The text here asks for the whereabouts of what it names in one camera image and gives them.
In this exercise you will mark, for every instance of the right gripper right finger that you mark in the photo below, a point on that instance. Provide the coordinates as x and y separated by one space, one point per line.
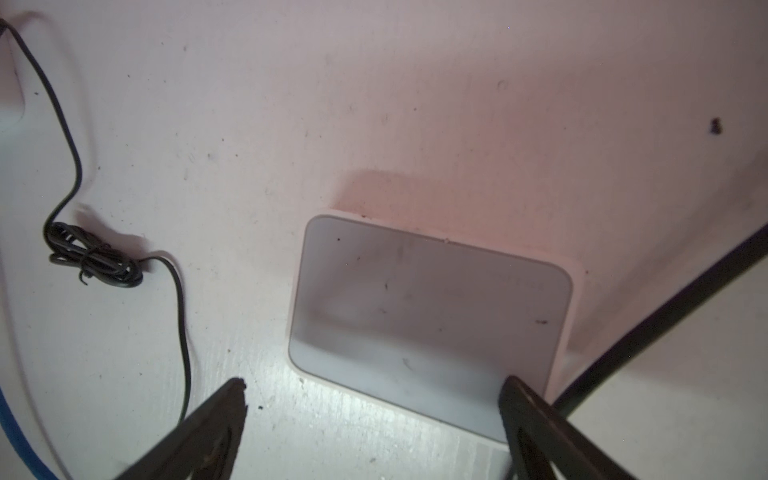
542 442

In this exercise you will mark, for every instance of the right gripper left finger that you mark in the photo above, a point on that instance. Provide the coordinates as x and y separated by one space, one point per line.
204 445

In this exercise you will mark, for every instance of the white network switch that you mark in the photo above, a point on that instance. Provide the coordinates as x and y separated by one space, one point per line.
426 322

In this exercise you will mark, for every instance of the black power adapter with cable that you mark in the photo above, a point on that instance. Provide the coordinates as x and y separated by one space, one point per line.
75 247

